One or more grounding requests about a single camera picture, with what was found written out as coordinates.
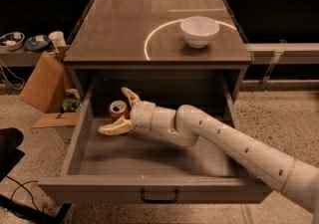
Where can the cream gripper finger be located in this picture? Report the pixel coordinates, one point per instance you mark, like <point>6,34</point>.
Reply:
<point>132,97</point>
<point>118,127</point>

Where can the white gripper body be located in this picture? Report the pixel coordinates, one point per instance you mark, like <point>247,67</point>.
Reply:
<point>142,115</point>

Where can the red coke can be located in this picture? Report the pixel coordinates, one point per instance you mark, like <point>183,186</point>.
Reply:
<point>118,109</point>

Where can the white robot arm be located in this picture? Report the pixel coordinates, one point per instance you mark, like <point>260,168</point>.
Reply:
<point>294,179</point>

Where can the open grey top drawer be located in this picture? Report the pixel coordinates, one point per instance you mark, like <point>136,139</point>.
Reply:
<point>105,169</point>

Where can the green snack bag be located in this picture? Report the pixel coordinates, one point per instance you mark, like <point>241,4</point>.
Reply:
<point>71,105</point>

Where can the grey cabinet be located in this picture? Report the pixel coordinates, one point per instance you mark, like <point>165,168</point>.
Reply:
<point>139,44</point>

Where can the brown cardboard box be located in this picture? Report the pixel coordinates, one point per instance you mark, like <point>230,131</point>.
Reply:
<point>45,91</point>

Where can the white ceramic bowl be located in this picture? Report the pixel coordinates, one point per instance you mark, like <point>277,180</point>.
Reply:
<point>199,31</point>

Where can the white paper cup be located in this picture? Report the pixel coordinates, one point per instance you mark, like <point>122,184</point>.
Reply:
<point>57,38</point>

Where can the dark blue bowl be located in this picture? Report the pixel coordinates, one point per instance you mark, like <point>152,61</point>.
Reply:
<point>37,43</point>

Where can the blue patterned bowl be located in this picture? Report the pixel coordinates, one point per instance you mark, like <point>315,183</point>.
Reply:
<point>12,41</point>

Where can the black drawer handle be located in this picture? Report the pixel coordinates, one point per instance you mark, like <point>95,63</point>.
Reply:
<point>159,197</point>

